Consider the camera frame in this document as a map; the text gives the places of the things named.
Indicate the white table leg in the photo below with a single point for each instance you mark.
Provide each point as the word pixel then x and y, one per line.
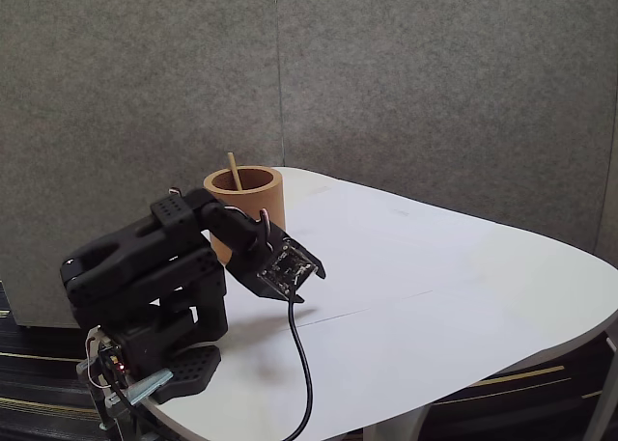
pixel 386 431
pixel 598 417

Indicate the bare camera circuit board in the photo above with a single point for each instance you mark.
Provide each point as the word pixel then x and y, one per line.
pixel 286 267

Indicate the brown pen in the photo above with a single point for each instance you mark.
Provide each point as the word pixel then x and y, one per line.
pixel 233 171

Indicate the brown cylindrical pen holder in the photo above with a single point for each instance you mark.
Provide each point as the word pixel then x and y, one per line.
pixel 261 200

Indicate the metal table clamp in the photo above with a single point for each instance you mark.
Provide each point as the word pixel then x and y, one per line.
pixel 149 383

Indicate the grey felt partition panel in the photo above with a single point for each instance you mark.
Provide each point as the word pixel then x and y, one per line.
pixel 434 74
pixel 610 171
pixel 120 74

